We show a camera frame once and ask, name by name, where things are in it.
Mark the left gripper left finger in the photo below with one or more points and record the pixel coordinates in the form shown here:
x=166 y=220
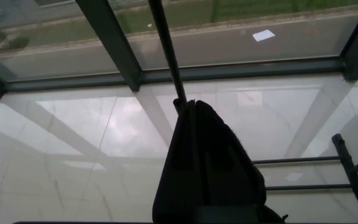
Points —
x=179 y=186

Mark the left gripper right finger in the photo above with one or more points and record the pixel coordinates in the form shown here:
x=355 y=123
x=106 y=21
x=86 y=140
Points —
x=222 y=186

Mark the black garment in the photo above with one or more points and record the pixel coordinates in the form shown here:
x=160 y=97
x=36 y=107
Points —
x=253 y=177

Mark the black clothes rack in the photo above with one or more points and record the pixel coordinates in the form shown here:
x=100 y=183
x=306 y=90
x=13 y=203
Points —
x=168 y=46

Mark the window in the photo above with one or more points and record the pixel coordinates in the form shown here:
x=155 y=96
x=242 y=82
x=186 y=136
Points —
x=73 y=46

